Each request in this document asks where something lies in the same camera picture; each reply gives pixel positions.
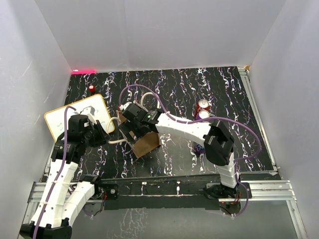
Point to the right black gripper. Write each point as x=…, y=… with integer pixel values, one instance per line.
x=126, y=129

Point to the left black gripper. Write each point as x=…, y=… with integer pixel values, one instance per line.
x=105, y=136

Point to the canvas tote bag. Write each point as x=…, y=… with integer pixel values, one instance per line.
x=144, y=144

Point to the purple soda can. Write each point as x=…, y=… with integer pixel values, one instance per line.
x=202, y=114
x=199, y=149

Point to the red cola can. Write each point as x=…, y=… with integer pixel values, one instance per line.
x=203, y=105

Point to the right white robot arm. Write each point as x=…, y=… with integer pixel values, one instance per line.
x=212, y=135

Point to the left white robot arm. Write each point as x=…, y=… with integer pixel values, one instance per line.
x=56, y=211

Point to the yellow framed whiteboard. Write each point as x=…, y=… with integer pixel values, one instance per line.
x=55, y=118

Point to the red emergency stop button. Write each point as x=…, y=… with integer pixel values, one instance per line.
x=92, y=88

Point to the pink tape strip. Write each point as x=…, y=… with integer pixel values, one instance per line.
x=78, y=72

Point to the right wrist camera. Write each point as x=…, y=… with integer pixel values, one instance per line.
x=124, y=106

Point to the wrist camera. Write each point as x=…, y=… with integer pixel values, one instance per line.
x=90, y=113
x=124, y=106

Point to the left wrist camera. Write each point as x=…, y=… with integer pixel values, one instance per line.
x=90, y=113

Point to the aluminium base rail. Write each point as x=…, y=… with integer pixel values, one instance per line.
x=191, y=191

